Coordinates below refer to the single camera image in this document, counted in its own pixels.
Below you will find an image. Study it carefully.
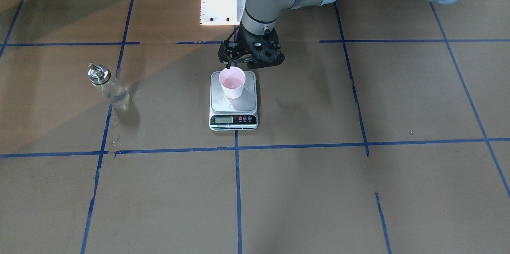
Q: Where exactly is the pink plastic cup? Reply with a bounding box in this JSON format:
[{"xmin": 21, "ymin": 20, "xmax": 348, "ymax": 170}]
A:
[{"xmin": 219, "ymin": 66, "xmax": 246, "ymax": 99}]

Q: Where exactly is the clear glass sauce bottle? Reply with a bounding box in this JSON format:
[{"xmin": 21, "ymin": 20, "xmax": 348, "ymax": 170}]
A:
[{"xmin": 87, "ymin": 63, "xmax": 131, "ymax": 109}]

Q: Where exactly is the silver digital kitchen scale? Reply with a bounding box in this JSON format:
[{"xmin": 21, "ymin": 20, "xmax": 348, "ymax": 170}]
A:
[{"xmin": 209, "ymin": 71, "xmax": 259, "ymax": 131}]

